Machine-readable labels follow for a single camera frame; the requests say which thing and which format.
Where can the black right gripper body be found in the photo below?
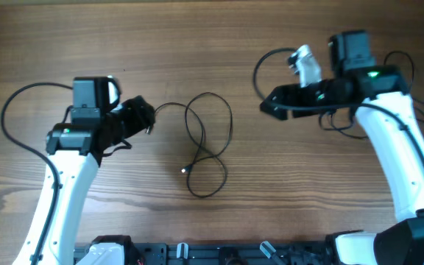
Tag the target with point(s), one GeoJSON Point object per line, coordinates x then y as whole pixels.
{"type": "Point", "coordinates": [294, 97]}

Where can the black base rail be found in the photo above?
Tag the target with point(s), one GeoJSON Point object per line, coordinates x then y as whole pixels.
{"type": "Point", "coordinates": [234, 254]}

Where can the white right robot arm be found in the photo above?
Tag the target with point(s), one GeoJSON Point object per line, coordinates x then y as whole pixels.
{"type": "Point", "coordinates": [379, 99]}

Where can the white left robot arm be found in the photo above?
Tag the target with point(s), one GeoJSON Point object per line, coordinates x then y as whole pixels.
{"type": "Point", "coordinates": [74, 152]}

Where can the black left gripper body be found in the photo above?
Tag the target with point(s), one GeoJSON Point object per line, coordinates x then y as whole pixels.
{"type": "Point", "coordinates": [131, 119]}

